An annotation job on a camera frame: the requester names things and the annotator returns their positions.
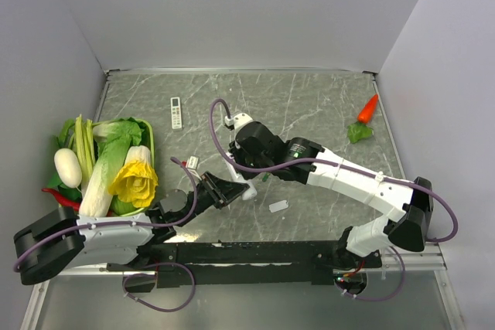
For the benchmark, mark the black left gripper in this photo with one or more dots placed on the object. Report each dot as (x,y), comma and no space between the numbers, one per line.
(220,191)

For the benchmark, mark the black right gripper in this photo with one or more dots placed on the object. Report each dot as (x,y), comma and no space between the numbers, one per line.
(236,150)

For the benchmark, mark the white battery cover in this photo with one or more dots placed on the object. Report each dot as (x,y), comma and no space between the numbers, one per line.
(278,206)

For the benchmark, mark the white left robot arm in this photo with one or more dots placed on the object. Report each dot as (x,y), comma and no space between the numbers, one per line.
(62,239)

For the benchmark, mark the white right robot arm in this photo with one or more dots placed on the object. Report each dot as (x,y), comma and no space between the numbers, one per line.
(405,207)

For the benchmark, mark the small white remote control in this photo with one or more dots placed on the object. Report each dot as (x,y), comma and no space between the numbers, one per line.
(176,113)

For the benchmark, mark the yellow green napa cabbage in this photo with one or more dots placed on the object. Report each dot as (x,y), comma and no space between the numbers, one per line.
(137,180)

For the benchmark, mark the green plastic basket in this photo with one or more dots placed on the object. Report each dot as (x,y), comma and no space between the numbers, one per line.
(65,139)

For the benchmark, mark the orange toy carrot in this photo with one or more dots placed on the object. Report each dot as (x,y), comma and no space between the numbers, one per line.
(367,113)

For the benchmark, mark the large green napa cabbage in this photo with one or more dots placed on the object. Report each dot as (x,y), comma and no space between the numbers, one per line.
(113,140)

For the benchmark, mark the pale green celery stalks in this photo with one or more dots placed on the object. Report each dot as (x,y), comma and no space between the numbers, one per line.
(84,145)

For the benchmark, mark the white eggplant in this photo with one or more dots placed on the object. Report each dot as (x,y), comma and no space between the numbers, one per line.
(68,167)

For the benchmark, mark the red chili pepper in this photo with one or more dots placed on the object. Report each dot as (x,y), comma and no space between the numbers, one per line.
(63,201)

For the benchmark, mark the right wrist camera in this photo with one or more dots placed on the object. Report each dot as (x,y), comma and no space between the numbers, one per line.
(237,121)

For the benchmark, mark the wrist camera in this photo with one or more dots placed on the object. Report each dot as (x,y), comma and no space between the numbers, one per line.
(237,121)
(192,165)

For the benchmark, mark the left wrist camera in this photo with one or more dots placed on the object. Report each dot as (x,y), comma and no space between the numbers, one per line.
(192,165)

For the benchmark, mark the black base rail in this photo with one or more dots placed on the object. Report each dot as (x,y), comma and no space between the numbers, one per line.
(316,262)

